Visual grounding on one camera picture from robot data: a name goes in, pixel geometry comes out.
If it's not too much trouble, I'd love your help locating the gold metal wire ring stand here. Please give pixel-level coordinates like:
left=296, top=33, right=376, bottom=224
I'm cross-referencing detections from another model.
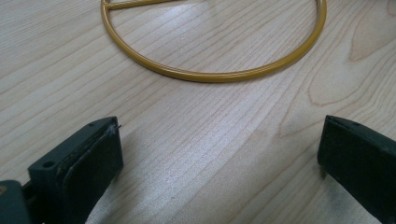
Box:
left=100, top=0, right=328, bottom=83

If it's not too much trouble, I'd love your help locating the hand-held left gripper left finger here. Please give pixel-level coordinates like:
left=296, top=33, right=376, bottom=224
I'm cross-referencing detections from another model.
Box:
left=27, top=116, right=124, bottom=224

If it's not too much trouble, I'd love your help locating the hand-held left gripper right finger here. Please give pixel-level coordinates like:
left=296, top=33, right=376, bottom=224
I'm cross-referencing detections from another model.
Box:
left=317, top=115, right=396, bottom=224

